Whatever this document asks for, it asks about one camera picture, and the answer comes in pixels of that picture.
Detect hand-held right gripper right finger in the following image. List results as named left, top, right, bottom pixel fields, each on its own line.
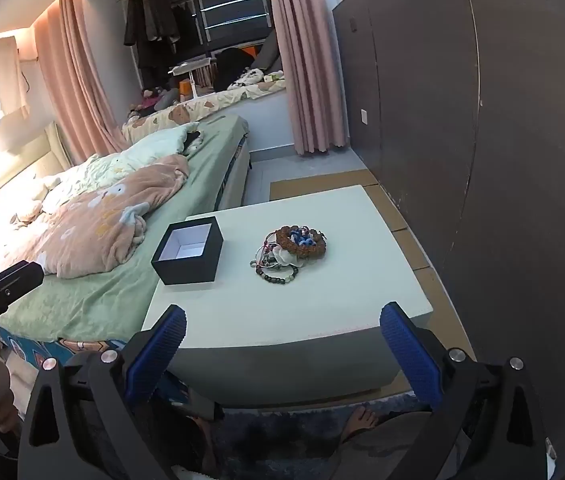
left=379, top=301, right=558, bottom=480

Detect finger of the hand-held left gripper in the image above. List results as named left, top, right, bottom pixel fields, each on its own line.
left=0, top=260, right=46, bottom=319

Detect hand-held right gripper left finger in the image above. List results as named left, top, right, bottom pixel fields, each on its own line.
left=16, top=304, right=188, bottom=480

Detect black square gift box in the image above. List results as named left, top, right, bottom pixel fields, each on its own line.
left=150, top=220, right=224, bottom=285

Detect pile of bead bracelets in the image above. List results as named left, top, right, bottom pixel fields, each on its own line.
left=249, top=225, right=328, bottom=286

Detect bed with green sheet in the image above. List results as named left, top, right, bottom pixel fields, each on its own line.
left=0, top=112, right=253, bottom=363

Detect person's bare foot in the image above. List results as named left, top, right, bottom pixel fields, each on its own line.
left=340, top=406, right=378, bottom=443

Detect pink floral fleece blanket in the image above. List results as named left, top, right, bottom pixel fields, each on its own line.
left=10, top=154, right=190, bottom=280

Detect person's grey trouser leg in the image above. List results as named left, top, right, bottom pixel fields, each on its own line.
left=327, top=410, right=463, bottom=480

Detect white low table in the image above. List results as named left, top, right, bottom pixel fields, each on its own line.
left=141, top=185, right=434, bottom=408

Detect cardboard floor sheets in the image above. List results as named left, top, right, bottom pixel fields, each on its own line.
left=268, top=170, right=476, bottom=361

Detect beige bed headboard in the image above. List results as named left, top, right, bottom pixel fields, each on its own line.
left=45, top=120, right=74, bottom=172

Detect dark blue rug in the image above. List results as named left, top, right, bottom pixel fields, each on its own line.
left=162, top=395, right=433, bottom=480

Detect light green quilt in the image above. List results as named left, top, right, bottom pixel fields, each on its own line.
left=37, top=121, right=208, bottom=211

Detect cream hanging towel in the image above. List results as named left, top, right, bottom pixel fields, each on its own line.
left=0, top=35, right=30, bottom=128

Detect pink curtain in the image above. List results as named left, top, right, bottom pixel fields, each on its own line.
left=261, top=0, right=349, bottom=157
left=35, top=0, right=133, bottom=166

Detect heap of plush toys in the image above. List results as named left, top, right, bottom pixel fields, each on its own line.
left=130, top=87, right=183, bottom=117

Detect dark brown wardrobe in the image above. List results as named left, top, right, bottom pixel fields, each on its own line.
left=333, top=0, right=565, bottom=480

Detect floral window seat cushion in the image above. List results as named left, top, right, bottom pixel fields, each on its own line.
left=121, top=67, right=288, bottom=143

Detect small white folding table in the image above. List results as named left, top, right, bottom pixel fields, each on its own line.
left=170, top=57, right=218, bottom=101

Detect black cloth pile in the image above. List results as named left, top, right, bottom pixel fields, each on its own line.
left=212, top=47, right=259, bottom=93

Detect dark hanging clothes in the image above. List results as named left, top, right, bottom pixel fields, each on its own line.
left=122, top=0, right=183, bottom=86

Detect grey pillow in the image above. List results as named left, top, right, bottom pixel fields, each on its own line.
left=252, top=32, right=283, bottom=73

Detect dark framed window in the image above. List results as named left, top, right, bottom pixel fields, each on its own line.
left=127, top=0, right=273, bottom=56

